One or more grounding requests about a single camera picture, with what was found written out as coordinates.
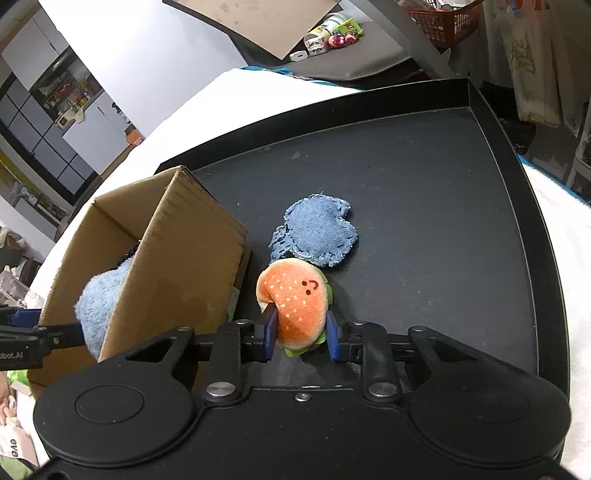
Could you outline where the burger plush toy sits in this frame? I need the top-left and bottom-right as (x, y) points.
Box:
(256, 258), (334, 357)

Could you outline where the grey-blue fluffy plush toy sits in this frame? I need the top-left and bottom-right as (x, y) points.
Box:
(74, 262), (140, 363)

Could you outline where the red plastic basket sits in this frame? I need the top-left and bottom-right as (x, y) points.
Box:
(405, 0), (484, 50)

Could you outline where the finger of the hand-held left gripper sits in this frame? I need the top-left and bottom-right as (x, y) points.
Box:
(0, 307), (44, 328)
(28, 322), (89, 352)

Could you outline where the teal cloth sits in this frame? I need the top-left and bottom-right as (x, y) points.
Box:
(239, 65), (334, 87)

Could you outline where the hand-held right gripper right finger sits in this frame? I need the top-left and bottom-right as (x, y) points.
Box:
(324, 311), (523, 400)

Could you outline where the cream tote bag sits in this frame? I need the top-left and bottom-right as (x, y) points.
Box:
(496, 0), (568, 128)

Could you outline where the blue denim heart cushion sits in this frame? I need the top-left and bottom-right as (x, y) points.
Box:
(268, 192), (360, 269)

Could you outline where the large brown box lid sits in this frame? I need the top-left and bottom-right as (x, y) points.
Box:
(162, 0), (343, 61)

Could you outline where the grey bench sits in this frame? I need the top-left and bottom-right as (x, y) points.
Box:
(233, 13), (424, 87)

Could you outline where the white plastic bag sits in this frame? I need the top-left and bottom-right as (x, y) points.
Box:
(0, 406), (41, 480)

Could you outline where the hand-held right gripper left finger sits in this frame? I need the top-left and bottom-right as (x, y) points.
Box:
(99, 307), (280, 402)

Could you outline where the black shallow tray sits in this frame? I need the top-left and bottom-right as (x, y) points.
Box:
(154, 77), (571, 398)

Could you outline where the brown cardboard box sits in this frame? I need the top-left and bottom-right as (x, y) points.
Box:
(28, 165), (253, 400)

